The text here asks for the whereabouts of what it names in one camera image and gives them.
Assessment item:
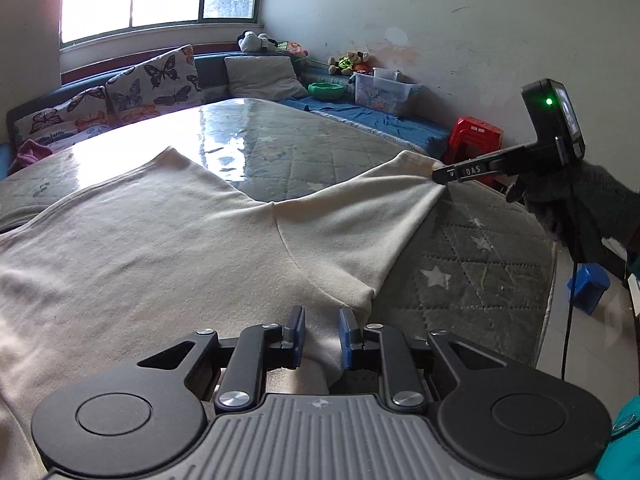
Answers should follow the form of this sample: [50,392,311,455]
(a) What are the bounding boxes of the cream sweatshirt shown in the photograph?
[1,150,442,479]

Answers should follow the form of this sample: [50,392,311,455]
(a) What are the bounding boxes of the red plastic stool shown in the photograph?
[444,116,503,164]

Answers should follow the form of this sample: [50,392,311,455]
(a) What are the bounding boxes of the clear plastic storage box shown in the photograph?
[349,73,423,117]

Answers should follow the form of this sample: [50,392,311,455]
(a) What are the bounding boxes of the blue corner sofa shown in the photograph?
[6,51,450,158]

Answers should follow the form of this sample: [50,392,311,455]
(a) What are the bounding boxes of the colourful plush toys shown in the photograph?
[328,51,372,76]

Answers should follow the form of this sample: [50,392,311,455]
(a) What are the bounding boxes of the blue plastic stool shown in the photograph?
[566,263,611,315]

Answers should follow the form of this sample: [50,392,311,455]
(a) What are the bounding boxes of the green bowl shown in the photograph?
[307,81,346,101]

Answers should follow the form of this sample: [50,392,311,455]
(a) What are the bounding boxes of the grey plain cushion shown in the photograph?
[224,55,308,101]

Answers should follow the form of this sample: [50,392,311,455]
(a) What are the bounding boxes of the panda plush toy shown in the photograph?
[238,30,278,53]

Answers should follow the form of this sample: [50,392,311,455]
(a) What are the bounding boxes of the right butterfly cushion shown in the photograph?
[105,44,204,125]

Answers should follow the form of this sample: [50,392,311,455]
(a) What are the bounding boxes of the butterfly cushion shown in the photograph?
[14,86,111,152]
[105,44,204,125]

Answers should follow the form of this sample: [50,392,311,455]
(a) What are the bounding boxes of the left butterfly cushion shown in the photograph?
[14,86,111,152]

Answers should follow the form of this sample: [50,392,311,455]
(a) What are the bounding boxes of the magenta cloth on sofa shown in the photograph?
[8,139,53,176]

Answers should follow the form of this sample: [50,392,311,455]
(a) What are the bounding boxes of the black cable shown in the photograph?
[560,253,577,380]

